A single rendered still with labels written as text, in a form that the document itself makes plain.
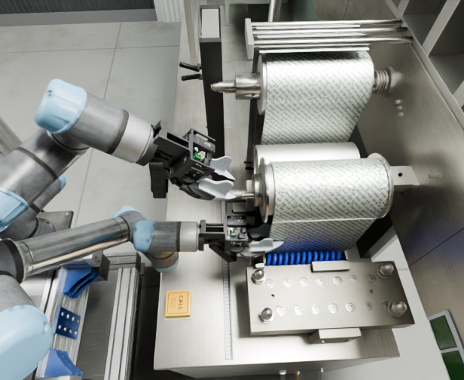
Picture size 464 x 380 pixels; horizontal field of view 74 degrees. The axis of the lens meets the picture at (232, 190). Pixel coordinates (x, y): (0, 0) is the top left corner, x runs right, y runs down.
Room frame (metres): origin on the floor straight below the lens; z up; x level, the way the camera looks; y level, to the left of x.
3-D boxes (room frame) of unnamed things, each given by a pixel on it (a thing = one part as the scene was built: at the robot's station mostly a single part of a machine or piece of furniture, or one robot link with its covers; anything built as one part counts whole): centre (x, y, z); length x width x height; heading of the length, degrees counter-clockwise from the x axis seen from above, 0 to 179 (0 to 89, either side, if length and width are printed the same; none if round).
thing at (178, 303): (0.21, 0.15, 0.91); 0.07 x 0.07 x 0.02; 3
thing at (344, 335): (0.11, -0.26, 0.96); 0.10 x 0.03 x 0.11; 93
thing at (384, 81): (0.64, -0.35, 1.33); 0.07 x 0.07 x 0.07; 3
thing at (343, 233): (0.32, -0.21, 1.12); 0.23 x 0.01 x 0.18; 92
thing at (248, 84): (0.63, -0.04, 1.33); 0.06 x 0.06 x 0.06; 3
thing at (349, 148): (0.50, -0.19, 1.17); 0.26 x 0.12 x 0.12; 93
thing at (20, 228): (0.46, 0.70, 0.98); 0.13 x 0.12 x 0.14; 152
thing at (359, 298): (0.21, -0.24, 1.00); 0.40 x 0.16 x 0.06; 93
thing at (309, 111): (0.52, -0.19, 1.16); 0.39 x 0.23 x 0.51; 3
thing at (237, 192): (0.41, -0.03, 1.05); 0.06 x 0.05 x 0.31; 93
